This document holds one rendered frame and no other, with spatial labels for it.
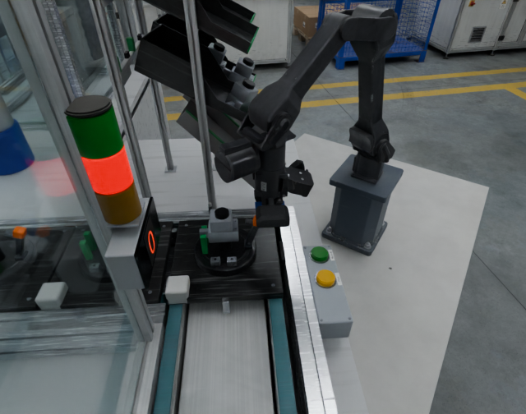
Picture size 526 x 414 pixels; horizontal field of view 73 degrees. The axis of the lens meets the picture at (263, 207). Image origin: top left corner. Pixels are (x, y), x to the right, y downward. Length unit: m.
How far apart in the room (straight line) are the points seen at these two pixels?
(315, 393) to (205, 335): 0.24
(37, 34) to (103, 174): 0.15
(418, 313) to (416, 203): 0.42
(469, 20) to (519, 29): 0.84
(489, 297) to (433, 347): 1.41
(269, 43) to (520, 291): 3.75
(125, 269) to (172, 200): 0.70
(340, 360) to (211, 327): 0.28
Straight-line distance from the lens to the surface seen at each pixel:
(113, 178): 0.46
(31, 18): 0.42
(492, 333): 2.15
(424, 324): 0.92
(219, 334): 0.77
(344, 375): 0.81
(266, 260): 0.81
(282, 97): 0.61
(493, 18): 6.14
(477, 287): 2.31
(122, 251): 0.50
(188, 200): 1.17
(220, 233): 0.76
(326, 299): 0.77
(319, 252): 0.84
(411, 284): 0.98
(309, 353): 0.70
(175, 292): 0.75
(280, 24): 4.84
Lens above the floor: 1.58
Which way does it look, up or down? 40 degrees down
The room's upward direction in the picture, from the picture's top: straight up
